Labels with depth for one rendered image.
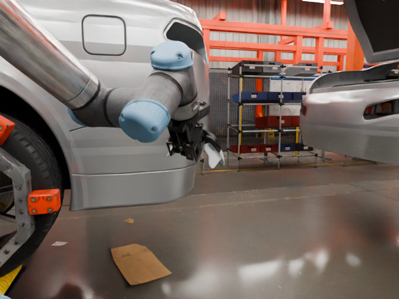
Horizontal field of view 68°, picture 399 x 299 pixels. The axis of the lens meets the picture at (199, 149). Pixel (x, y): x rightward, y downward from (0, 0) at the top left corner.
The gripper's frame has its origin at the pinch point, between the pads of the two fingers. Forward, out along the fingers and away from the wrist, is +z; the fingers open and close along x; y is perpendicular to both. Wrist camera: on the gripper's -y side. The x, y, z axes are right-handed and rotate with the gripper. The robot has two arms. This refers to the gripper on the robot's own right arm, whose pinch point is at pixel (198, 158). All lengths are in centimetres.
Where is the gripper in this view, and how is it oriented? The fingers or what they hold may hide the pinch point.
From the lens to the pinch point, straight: 82.2
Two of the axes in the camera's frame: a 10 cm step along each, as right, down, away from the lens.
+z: 1.3, 6.3, 7.7
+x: 9.3, 2.0, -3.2
